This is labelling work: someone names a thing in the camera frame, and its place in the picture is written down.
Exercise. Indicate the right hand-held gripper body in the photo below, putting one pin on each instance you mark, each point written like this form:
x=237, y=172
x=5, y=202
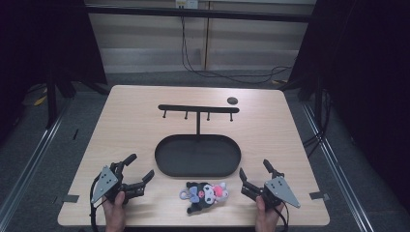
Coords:
x=281, y=189

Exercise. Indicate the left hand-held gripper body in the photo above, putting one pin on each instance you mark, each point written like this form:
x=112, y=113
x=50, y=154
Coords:
x=104, y=182

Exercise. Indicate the black hook stand with tray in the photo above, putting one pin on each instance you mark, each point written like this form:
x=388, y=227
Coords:
x=197, y=156

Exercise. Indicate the person's right hand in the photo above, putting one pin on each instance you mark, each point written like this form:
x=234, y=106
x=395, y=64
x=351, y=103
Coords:
x=266, y=219

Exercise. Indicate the person's left hand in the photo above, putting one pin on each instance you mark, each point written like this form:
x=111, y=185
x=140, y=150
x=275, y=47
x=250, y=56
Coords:
x=114, y=216

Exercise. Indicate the black tape strip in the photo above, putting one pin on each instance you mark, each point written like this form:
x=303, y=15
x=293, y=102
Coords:
x=319, y=195
x=71, y=198

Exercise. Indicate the black round disc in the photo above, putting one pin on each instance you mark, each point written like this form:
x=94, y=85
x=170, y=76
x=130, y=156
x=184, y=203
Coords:
x=232, y=100

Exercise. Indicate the yellow floor tape piece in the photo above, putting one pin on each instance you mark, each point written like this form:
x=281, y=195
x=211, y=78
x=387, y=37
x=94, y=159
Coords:
x=40, y=100

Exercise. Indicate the black curtain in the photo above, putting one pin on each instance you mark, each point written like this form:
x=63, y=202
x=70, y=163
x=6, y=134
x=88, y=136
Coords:
x=364, y=80
x=42, y=42

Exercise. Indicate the metal floor rail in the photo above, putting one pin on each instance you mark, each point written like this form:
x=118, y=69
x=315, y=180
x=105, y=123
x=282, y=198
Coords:
x=338, y=174
x=29, y=170

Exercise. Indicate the black stand post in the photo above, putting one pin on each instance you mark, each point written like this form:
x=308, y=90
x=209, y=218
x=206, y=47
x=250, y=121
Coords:
x=51, y=100

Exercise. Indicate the black horizontal frame bar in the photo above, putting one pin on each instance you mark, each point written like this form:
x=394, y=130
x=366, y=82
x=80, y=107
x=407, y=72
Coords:
x=199, y=13

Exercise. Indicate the white wall socket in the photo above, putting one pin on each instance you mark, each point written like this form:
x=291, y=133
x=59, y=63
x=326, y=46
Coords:
x=186, y=3

